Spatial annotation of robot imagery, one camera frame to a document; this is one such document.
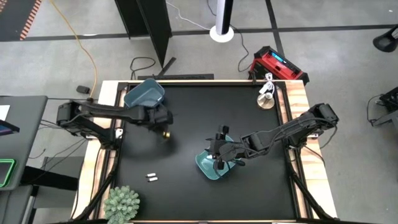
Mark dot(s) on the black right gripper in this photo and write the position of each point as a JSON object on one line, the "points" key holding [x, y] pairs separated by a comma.
{"points": [[227, 149]]}

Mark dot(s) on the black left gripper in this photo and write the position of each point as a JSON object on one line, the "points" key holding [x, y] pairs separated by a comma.
{"points": [[158, 116]]}

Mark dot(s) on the gold-coloured battery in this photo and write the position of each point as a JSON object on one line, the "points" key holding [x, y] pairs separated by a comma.
{"points": [[167, 135]]}

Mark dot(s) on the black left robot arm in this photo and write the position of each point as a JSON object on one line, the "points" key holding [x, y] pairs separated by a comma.
{"points": [[102, 110]]}

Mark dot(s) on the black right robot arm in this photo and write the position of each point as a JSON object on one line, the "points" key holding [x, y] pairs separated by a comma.
{"points": [[292, 127]]}

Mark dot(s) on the teal plastic bin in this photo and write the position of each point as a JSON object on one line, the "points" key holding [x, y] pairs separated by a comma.
{"points": [[208, 169]]}

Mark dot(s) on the blue-grey plastic bin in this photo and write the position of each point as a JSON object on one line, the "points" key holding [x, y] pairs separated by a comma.
{"points": [[144, 93]]}

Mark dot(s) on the small white battery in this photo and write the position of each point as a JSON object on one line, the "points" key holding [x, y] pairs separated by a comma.
{"points": [[152, 179], [150, 175]]}

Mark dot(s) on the black clamp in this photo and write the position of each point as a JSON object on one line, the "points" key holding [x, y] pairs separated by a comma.
{"points": [[254, 79]]}

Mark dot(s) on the green artificial plant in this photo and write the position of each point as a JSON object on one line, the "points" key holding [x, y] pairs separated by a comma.
{"points": [[121, 205]]}

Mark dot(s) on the black power adapter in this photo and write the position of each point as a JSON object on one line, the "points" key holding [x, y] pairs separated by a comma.
{"points": [[83, 89]]}

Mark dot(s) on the red black power station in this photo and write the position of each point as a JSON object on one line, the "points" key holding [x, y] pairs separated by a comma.
{"points": [[273, 67]]}

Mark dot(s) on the black partition panel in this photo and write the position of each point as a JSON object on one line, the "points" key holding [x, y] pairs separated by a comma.
{"points": [[152, 25]]}

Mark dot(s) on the white round base stand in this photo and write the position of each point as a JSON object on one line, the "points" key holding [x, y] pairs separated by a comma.
{"points": [[221, 35]]}

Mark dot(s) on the grey desk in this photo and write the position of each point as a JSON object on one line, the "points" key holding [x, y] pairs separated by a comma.
{"points": [[28, 130]]}

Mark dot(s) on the dark tablet device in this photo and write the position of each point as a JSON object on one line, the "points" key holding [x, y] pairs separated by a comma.
{"points": [[7, 128]]}

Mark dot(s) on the white paper sheet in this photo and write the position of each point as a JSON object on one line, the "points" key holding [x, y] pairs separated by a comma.
{"points": [[3, 112]]}

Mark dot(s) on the green-edged tablet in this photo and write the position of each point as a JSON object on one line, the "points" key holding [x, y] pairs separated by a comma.
{"points": [[6, 172]]}

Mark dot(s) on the black mat orange stripes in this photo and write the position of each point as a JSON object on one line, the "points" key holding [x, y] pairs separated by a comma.
{"points": [[15, 18]]}

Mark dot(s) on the black equipment stand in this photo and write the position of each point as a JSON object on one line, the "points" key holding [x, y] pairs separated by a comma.
{"points": [[390, 99]]}

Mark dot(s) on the black chair base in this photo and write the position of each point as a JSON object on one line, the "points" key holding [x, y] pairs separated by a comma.
{"points": [[387, 42]]}

